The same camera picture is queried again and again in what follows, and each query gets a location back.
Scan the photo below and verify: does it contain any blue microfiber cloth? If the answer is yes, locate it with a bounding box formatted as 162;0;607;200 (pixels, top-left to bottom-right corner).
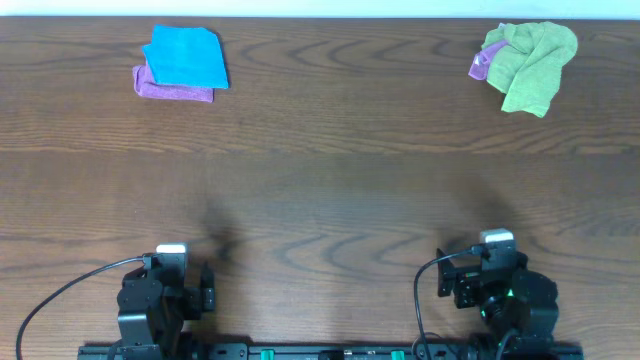
142;25;230;89

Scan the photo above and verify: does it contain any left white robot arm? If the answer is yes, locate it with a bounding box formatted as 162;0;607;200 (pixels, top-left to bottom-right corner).
107;260;215;360

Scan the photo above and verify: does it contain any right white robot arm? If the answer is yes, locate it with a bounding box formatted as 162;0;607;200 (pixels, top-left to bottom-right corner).
436;245;559;359

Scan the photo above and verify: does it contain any folded purple cloth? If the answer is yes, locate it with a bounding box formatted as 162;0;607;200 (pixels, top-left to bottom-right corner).
132;65;214;103

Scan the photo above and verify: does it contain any small purple cloth under green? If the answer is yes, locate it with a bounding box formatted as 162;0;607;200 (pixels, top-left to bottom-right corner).
468;40;508;81

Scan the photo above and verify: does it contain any green crumpled cloth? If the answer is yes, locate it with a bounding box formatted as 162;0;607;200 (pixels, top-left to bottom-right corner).
481;22;578;118

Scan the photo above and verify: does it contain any right black cable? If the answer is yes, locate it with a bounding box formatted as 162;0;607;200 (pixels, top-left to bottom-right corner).
412;244;489;360

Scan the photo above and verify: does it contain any black cable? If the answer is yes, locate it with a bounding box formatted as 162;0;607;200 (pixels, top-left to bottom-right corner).
14;254;156;360
412;244;489;360

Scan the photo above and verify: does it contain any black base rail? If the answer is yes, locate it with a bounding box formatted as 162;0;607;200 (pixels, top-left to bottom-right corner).
77;342;585;360

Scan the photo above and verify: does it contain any left black cable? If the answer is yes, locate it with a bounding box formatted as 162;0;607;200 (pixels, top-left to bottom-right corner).
14;254;156;360

